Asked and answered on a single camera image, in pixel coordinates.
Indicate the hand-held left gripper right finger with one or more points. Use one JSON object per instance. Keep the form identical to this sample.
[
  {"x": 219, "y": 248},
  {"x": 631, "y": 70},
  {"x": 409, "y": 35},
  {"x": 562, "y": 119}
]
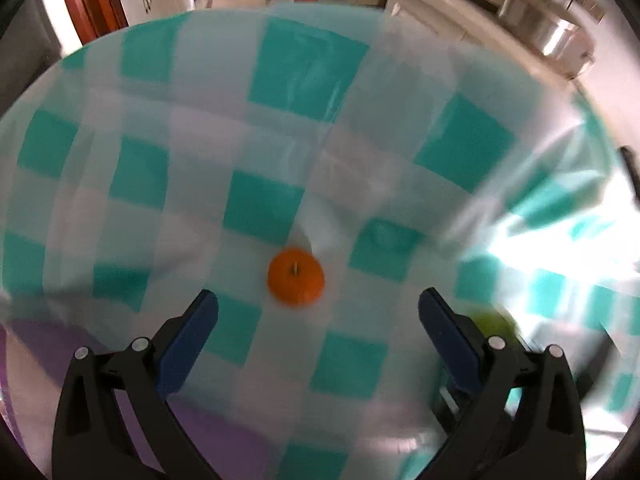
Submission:
[{"x": 450, "y": 335}]

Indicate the teal white checked tablecloth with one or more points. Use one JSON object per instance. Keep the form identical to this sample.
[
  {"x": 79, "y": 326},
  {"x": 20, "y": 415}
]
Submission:
[{"x": 300, "y": 150}]

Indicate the orange tangerine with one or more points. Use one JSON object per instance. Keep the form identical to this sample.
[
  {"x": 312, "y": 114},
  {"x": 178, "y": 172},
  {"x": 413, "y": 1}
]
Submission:
[{"x": 296, "y": 277}]

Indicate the large metal pot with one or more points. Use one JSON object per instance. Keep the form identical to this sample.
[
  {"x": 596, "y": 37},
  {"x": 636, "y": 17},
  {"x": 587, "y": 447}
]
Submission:
[{"x": 547, "y": 25}]

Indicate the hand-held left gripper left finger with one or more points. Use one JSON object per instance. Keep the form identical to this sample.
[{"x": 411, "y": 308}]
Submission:
[{"x": 192, "y": 332}]

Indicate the white kitchen counter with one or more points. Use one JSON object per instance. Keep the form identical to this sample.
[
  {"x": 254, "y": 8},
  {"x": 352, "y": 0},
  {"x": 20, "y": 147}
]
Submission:
[{"x": 450, "y": 15}]

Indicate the large green apple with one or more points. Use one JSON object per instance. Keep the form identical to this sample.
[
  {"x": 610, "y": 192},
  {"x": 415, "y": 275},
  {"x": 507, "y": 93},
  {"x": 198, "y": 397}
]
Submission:
[{"x": 495, "y": 326}]

